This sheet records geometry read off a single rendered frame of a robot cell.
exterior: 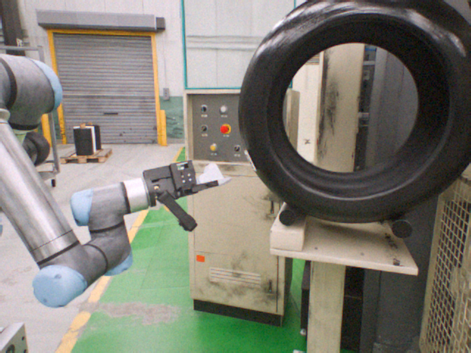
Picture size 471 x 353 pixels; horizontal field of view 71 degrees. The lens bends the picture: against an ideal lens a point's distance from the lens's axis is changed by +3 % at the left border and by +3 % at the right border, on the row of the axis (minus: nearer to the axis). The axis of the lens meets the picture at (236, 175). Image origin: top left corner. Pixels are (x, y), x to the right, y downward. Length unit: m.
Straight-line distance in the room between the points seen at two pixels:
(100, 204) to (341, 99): 0.84
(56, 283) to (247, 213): 1.18
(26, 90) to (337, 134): 0.91
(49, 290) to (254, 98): 0.58
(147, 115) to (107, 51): 1.97
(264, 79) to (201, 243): 1.21
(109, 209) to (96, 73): 9.72
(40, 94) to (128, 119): 9.41
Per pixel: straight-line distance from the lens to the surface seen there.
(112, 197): 0.73
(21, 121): 0.82
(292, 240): 0.91
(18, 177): 0.67
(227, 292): 1.92
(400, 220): 0.90
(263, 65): 0.83
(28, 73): 0.79
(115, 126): 10.29
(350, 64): 1.20
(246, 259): 1.79
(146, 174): 0.76
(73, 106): 10.59
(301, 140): 4.35
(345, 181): 1.11
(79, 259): 0.67
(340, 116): 1.20
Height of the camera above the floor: 1.21
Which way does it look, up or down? 13 degrees down
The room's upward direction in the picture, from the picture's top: straight up
